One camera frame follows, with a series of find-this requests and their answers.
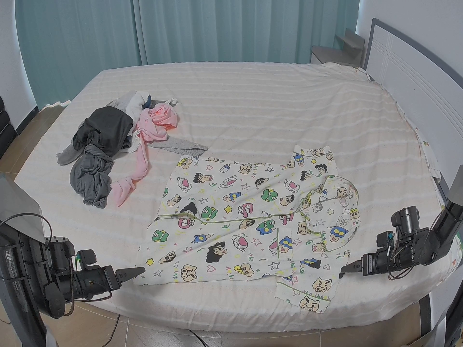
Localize black low cabinet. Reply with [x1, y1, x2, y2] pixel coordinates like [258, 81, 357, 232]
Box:
[0, 96, 17, 158]

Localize pink garment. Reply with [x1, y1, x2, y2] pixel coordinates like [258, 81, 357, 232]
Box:
[110, 106, 180, 207]

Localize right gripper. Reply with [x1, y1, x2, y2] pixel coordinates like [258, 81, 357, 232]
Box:
[361, 248, 398, 277]

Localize white printed pyjama top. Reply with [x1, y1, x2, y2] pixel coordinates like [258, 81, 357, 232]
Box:
[133, 144, 360, 315]

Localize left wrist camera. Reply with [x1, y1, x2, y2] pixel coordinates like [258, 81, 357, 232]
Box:
[75, 250, 98, 267]

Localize dark grey garment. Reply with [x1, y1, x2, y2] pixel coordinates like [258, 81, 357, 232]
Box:
[69, 145, 114, 209]

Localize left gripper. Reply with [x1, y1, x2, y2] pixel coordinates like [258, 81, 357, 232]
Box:
[71, 265, 123, 300]

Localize bed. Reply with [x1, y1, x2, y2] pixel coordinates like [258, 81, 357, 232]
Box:
[14, 18, 463, 333]

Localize pile of clothes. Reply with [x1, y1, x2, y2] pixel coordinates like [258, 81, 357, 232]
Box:
[56, 91, 210, 166]

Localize black garment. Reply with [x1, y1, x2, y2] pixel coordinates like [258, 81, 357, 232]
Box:
[72, 107, 135, 158]

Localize grey bedside table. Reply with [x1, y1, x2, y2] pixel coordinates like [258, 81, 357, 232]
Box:
[310, 27, 366, 67]

